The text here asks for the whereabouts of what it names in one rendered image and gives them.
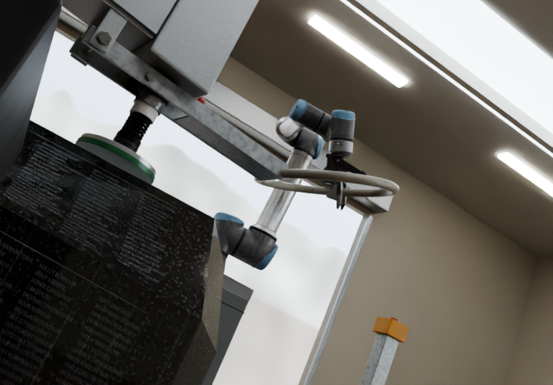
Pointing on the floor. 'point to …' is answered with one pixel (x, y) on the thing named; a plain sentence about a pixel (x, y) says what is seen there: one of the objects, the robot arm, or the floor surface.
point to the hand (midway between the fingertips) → (341, 206)
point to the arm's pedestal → (230, 305)
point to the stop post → (383, 350)
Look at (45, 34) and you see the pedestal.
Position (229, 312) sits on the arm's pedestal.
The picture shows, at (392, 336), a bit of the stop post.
